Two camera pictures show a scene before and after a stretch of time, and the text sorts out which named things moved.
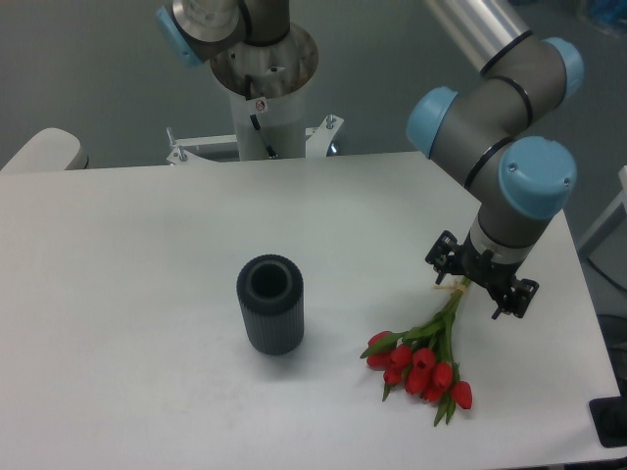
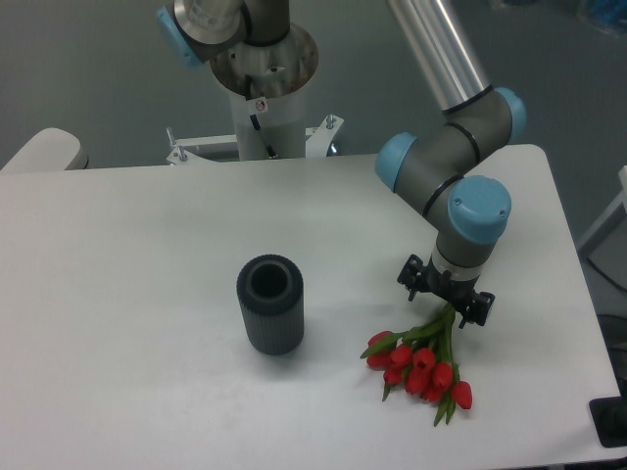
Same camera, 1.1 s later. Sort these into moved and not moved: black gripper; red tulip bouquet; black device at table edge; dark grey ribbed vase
Moved: black gripper
Not moved: dark grey ribbed vase; black device at table edge; red tulip bouquet
